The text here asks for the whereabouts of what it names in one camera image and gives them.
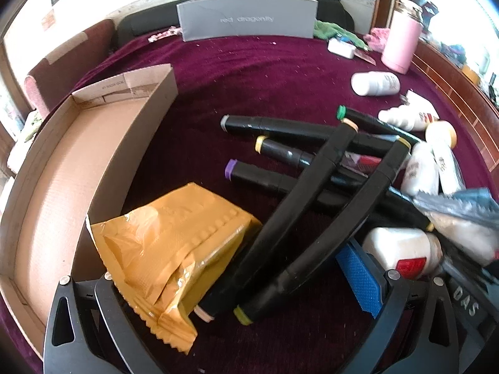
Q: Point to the shallow cardboard box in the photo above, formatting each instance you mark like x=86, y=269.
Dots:
x=58, y=171

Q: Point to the green cloth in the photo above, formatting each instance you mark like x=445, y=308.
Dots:
x=331, y=29

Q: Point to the floral blanket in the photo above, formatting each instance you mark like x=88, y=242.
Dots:
x=30, y=126

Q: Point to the olive-capped black marker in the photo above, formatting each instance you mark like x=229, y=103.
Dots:
x=343, y=233

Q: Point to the cartoon print tissue pack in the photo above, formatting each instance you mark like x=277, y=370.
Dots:
x=467, y=241

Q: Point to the pink thermos bottle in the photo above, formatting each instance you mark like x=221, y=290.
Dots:
x=401, y=39

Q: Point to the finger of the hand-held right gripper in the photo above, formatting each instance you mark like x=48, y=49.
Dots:
x=471, y=274

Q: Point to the yellow-capped black marker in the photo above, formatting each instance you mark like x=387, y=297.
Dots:
x=280, y=150

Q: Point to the maroon table cloth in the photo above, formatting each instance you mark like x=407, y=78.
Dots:
x=241, y=81

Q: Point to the white tube with red print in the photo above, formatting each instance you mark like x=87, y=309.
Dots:
x=413, y=99

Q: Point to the small red wrapper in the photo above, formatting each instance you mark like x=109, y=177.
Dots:
x=366, y=58

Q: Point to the pink cloth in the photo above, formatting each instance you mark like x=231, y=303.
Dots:
x=377, y=39

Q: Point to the small white bottle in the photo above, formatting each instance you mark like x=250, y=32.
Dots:
x=401, y=120

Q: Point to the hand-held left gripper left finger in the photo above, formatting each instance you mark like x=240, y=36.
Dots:
x=113, y=307

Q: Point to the grey shoe box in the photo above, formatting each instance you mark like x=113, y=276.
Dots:
x=245, y=17

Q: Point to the white bottle with red label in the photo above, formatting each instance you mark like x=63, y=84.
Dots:
x=390, y=245

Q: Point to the purple-capped black marker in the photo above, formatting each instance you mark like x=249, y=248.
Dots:
x=265, y=175

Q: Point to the orange wall sticker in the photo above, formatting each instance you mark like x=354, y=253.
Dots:
x=47, y=19

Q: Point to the white plastic bottle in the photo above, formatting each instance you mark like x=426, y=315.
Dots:
x=448, y=171
x=419, y=167

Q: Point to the wide white pill bottle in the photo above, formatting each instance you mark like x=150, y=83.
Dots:
x=374, y=83

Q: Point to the peach-capped black marker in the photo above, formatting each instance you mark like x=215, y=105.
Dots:
x=296, y=210

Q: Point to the small white box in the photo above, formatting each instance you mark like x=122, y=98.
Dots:
x=341, y=47

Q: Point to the pink and white fabric strip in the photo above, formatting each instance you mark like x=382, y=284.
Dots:
x=163, y=34

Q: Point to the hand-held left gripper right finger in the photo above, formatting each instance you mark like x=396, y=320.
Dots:
x=358, y=280

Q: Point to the cream jar with orange band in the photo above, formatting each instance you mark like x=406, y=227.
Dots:
x=440, y=133

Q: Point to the grey-capped black marker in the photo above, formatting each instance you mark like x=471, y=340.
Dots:
x=280, y=126

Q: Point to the red armchair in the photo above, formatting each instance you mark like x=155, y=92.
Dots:
x=66, y=70

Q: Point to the wooden sideboard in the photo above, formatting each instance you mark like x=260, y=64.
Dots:
x=460, y=97

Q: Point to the black sofa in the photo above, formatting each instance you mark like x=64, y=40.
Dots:
x=144, y=23

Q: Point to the yellow snack packet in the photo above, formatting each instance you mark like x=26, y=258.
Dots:
x=167, y=233

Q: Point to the red and white packet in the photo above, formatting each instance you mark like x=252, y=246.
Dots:
x=368, y=160

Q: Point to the green-capped black marker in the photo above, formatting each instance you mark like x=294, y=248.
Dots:
x=366, y=119

